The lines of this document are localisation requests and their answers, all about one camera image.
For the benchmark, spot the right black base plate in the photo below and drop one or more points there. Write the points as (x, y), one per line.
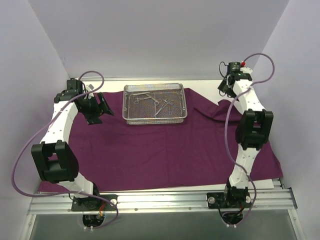
(224, 200)

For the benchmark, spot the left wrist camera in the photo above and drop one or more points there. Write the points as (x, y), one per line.
(74, 86)

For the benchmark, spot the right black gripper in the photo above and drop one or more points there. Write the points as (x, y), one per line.
(224, 86)

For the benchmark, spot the metal mesh instrument tray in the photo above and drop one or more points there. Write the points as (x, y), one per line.
(143, 113)

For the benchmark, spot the aluminium front rail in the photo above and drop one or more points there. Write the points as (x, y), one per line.
(163, 202)

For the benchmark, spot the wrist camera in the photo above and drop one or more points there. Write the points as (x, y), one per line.
(234, 67)
(74, 86)

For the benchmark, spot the steel clamp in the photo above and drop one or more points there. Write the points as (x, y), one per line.
(140, 93)

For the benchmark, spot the purple surgical wrap cloth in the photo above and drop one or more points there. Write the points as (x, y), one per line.
(117, 156)

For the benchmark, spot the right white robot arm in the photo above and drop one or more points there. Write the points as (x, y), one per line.
(251, 133)

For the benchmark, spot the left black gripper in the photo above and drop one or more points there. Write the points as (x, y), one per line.
(99, 108)

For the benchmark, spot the steel surgical scissors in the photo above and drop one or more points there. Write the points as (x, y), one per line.
(139, 99)

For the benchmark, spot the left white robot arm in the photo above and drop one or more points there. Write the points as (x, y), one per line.
(53, 157)

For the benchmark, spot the steel forceps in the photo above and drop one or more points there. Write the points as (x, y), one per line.
(167, 102)

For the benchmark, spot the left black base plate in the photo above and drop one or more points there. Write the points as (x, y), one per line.
(87, 204)

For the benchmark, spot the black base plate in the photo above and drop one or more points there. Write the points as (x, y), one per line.
(224, 200)
(87, 204)

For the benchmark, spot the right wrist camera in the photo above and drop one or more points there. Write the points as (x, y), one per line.
(234, 67)

